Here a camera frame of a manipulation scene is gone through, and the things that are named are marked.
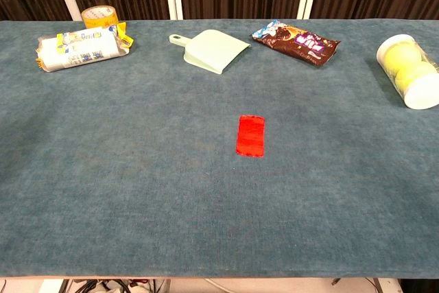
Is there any small red orange object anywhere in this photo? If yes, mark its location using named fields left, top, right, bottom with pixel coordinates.
left=235, top=115, right=265, bottom=159

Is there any yellow packing tape roll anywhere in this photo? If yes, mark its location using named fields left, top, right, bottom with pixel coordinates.
left=81, top=5, right=120, bottom=30

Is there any mint green plastic dustpan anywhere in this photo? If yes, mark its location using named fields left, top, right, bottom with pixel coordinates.
left=168, top=29, right=252, bottom=75

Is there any blue-grey felt tablecloth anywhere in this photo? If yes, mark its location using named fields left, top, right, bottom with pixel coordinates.
left=0, top=18, right=439, bottom=279

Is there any brown chocolate snack bag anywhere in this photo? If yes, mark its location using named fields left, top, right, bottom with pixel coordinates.
left=252, top=19, right=341, bottom=67

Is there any white yellow snack package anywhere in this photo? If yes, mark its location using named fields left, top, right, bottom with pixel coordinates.
left=35, top=21, right=135, bottom=73

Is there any yellow tennis ball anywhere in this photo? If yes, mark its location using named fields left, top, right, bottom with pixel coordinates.
left=394, top=62, right=437, bottom=97
left=383, top=43, right=423, bottom=76

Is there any clear tennis ball tube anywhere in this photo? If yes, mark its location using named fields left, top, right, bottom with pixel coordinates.
left=376, top=34, right=439, bottom=110

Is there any black floor cable tangle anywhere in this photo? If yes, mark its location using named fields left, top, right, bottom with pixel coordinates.
left=67, top=278, right=165, bottom=293

